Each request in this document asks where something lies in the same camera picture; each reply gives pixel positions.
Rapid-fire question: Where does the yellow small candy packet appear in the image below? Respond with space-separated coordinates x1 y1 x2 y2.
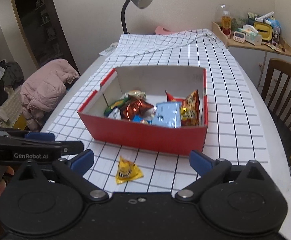
116 156 144 184

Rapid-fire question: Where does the red yellow snack bag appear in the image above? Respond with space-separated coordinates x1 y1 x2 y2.
165 90 200 126

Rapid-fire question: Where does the white blue printed packet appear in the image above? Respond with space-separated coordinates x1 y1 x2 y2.
107 108 122 120

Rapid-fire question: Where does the light blue snack packet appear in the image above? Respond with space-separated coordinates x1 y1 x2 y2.
151 101 181 128

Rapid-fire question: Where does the green cracker packet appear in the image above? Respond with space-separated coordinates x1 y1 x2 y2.
104 98 130 116

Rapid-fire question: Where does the blue cookie packet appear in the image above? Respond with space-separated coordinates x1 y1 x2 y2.
133 115 152 125

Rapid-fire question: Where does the brown foil snack packet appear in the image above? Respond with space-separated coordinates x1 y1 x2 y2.
120 99 154 121

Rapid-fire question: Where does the pink puffer jacket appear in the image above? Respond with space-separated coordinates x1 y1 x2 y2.
20 59 80 131

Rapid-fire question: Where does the dark clothes pile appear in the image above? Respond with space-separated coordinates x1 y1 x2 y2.
0 60 24 90

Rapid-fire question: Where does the red white cardboard box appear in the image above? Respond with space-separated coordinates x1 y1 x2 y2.
77 65 208 157

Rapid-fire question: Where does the paper packet at table edge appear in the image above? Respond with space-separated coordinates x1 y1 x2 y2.
99 42 118 56

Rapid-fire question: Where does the dark wooden bookshelf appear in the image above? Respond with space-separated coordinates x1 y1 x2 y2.
11 0 78 71

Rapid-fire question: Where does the brown wooden chair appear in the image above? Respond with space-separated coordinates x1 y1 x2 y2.
261 59 291 158

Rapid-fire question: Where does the white corner cabinet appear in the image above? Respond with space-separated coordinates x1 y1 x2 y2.
212 22 291 90

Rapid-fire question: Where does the white digital timer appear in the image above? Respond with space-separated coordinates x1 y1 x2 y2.
233 31 246 43

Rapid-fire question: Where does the tissue box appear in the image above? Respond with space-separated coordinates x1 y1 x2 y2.
241 24 262 46

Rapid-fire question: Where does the pink item behind table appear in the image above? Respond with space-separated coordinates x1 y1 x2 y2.
154 26 175 35

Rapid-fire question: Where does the amber drink bottle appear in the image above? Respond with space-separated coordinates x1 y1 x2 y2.
221 10 232 38

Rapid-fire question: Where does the clear glass dome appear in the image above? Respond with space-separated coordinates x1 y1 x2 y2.
214 3 235 31

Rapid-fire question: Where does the yellow box on cabinet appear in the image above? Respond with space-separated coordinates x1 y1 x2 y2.
253 21 273 42

